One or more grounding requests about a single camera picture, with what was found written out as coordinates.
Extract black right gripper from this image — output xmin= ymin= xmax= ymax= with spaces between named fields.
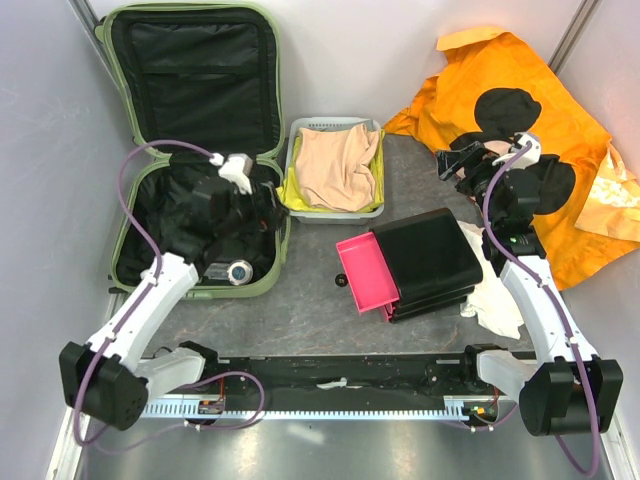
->
xmin=435 ymin=141 xmax=521 ymax=227

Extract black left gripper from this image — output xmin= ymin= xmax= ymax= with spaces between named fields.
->
xmin=216 ymin=182 xmax=288 ymax=239

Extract yellow shorts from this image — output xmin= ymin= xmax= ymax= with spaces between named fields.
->
xmin=275 ymin=127 xmax=387 ymax=215

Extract round silver blue-lid tin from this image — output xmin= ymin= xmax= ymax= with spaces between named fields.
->
xmin=227 ymin=260 xmax=254 ymax=286

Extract beige pink garment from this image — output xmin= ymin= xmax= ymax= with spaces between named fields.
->
xmin=294 ymin=124 xmax=380 ymax=212

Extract white perforated plastic basket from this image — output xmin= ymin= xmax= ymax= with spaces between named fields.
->
xmin=285 ymin=116 xmax=385 ymax=225

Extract black box with pink ends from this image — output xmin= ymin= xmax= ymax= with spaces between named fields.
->
xmin=371 ymin=208 xmax=483 ymax=323

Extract pink drawer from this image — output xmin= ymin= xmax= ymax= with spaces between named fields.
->
xmin=336 ymin=232 xmax=400 ymax=322

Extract green hard-shell suitcase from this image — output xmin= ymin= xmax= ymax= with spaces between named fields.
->
xmin=95 ymin=2 xmax=284 ymax=292

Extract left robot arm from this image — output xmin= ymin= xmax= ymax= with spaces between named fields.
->
xmin=59 ymin=175 xmax=287 ymax=430

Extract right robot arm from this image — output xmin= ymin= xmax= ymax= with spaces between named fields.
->
xmin=435 ymin=134 xmax=623 ymax=436

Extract orange cartoon mouse cloth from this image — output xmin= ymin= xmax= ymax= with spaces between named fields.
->
xmin=385 ymin=27 xmax=639 ymax=290

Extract white crumpled cloth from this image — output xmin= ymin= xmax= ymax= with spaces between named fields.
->
xmin=458 ymin=221 xmax=524 ymax=340

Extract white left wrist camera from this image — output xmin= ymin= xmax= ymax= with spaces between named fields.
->
xmin=209 ymin=153 xmax=253 ymax=195

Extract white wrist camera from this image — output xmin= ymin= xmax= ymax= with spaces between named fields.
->
xmin=209 ymin=153 xmax=253 ymax=195
xmin=508 ymin=132 xmax=541 ymax=169

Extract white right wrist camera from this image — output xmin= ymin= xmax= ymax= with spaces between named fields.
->
xmin=508 ymin=132 xmax=541 ymax=169

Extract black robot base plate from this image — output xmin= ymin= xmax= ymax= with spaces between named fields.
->
xmin=203 ymin=353 xmax=494 ymax=410

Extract slotted cable duct rail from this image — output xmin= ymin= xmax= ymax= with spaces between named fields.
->
xmin=140 ymin=395 xmax=498 ymax=421

